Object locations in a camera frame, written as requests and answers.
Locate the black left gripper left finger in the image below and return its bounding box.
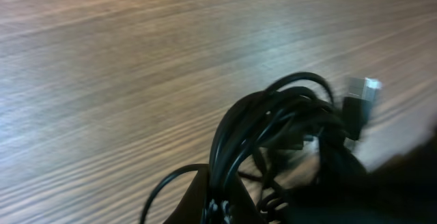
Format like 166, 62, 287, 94
164, 164, 209, 224

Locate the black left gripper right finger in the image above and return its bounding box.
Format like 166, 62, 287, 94
231, 131, 436, 223

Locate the black usb cable bundle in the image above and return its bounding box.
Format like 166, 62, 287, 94
139, 72, 383, 224

